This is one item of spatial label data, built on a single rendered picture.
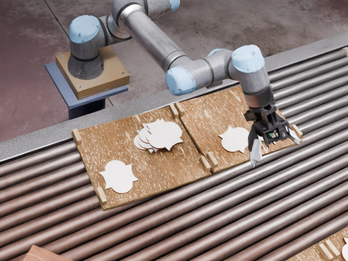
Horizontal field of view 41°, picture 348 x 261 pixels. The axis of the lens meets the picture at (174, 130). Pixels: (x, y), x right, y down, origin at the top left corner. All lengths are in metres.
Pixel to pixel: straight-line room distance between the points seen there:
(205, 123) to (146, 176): 0.35
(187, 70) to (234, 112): 0.72
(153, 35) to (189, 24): 2.53
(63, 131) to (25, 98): 1.42
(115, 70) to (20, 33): 1.75
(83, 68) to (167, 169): 0.56
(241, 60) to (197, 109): 0.72
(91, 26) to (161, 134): 0.50
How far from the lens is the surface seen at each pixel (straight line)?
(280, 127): 1.27
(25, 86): 3.25
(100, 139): 1.73
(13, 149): 1.75
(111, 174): 1.62
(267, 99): 1.23
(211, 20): 3.93
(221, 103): 1.92
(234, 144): 1.78
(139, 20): 1.38
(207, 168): 1.66
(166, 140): 1.69
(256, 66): 1.19
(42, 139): 1.77
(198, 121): 1.83
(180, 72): 1.20
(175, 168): 1.67
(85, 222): 1.57
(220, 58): 1.26
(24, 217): 1.59
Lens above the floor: 2.29
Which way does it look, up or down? 50 degrees down
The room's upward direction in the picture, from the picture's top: 12 degrees clockwise
